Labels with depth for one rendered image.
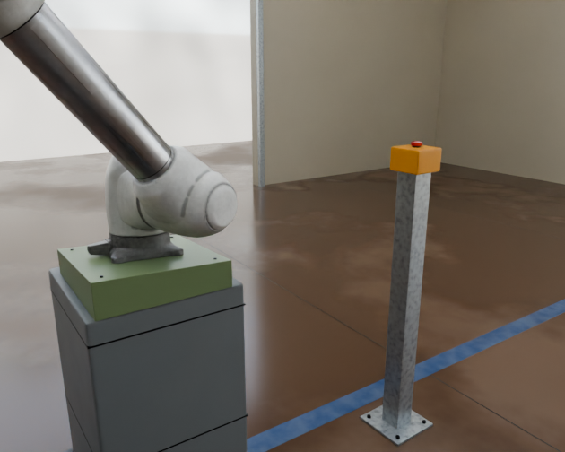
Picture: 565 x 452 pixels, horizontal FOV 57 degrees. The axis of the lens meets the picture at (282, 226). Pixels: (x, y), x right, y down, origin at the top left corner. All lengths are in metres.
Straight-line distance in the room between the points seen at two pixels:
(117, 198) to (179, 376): 0.47
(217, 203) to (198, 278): 0.23
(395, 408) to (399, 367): 0.18
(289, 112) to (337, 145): 0.89
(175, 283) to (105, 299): 0.16
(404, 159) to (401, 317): 0.57
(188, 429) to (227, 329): 0.28
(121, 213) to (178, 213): 0.22
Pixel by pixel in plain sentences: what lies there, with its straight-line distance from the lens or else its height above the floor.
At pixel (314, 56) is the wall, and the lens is 6.54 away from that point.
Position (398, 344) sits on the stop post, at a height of 0.36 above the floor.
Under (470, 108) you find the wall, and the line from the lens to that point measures 7.81.
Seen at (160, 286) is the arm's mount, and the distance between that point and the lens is 1.25.
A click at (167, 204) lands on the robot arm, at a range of 1.14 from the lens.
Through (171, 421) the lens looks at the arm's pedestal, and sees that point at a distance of 1.44.
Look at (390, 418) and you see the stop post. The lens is 2.19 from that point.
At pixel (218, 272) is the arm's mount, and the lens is 1.30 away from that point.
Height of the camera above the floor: 1.33
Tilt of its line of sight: 17 degrees down
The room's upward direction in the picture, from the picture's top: straight up
